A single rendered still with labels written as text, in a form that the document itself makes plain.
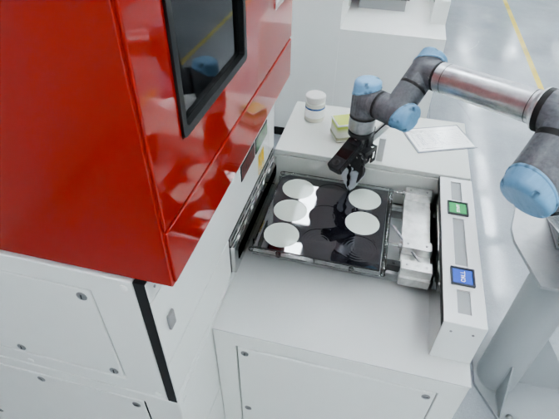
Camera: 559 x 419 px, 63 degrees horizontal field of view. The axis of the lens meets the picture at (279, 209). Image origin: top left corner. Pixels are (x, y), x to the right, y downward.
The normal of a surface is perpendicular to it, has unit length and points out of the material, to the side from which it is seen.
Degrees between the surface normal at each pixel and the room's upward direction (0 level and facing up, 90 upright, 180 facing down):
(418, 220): 0
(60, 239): 90
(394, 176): 90
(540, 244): 0
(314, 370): 90
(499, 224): 0
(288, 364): 90
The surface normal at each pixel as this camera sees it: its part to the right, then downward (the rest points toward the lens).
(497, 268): 0.01, -0.76
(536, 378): -0.23, 0.64
